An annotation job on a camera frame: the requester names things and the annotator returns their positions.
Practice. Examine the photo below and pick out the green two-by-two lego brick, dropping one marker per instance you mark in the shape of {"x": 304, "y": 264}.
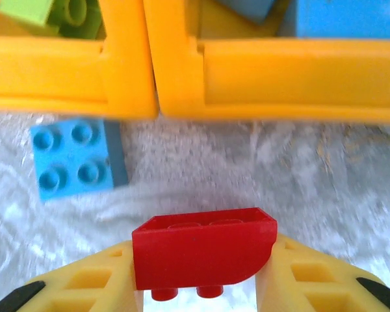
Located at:
{"x": 26, "y": 11}

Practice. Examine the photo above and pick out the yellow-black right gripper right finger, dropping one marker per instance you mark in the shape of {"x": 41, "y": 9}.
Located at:
{"x": 312, "y": 279}

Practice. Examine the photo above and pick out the blue two-by-two lego brick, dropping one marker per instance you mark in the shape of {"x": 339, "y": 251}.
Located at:
{"x": 71, "y": 156}

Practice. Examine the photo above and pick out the green two-by-three lego brick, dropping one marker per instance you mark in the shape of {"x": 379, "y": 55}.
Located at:
{"x": 78, "y": 19}

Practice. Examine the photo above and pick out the red curved lego brick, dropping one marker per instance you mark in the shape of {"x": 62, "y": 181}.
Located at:
{"x": 198, "y": 253}

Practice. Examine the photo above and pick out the blue two-by-four lego brick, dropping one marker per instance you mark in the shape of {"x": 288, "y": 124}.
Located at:
{"x": 344, "y": 18}
{"x": 247, "y": 8}

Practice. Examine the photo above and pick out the yellow plastic bin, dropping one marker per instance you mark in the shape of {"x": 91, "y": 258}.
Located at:
{"x": 52, "y": 71}
{"x": 279, "y": 78}

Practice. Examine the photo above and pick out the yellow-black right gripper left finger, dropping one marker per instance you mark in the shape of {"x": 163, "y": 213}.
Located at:
{"x": 84, "y": 286}

